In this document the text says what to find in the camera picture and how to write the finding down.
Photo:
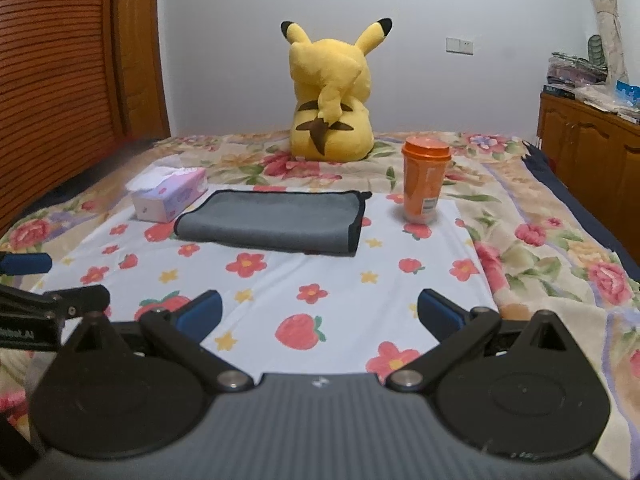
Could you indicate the purple tissue pack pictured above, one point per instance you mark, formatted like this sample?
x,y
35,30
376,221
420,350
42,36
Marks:
x,y
160,193

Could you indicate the grey folded towel black trim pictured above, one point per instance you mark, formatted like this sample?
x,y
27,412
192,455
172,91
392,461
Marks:
x,y
312,223

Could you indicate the white wall switch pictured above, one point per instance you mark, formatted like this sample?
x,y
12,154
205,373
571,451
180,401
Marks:
x,y
459,46

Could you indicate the stack of books and papers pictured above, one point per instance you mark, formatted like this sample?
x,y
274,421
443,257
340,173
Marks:
x,y
578,79

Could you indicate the orange lidded plastic cup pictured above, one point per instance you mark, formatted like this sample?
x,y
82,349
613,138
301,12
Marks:
x,y
425,164

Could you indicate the floral curtain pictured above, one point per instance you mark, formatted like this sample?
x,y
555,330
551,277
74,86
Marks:
x,y
608,23

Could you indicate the wooden slatted headboard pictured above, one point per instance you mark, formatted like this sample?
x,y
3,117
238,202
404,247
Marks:
x,y
80,79

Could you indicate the floral beige bed quilt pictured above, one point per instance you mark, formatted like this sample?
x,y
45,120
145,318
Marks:
x,y
534,253

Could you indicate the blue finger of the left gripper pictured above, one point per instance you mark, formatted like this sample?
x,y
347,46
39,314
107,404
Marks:
x,y
24,264

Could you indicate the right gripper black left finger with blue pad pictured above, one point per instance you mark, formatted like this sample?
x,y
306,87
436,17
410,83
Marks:
x,y
176,336

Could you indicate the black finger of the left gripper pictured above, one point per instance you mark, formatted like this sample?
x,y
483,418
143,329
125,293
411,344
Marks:
x,y
78,301

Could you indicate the white strawberry print cloth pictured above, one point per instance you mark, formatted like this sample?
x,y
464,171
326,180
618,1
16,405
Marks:
x,y
291,313

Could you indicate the dark blue bed sheet edge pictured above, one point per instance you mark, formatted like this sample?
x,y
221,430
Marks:
x,y
538,165

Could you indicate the wooden side cabinet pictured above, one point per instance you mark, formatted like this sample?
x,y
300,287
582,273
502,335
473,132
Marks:
x,y
596,156

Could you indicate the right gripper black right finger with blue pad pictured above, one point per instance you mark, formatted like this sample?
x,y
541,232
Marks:
x,y
461,335

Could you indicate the yellow Pikachu plush toy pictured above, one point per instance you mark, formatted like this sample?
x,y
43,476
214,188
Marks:
x,y
332,83

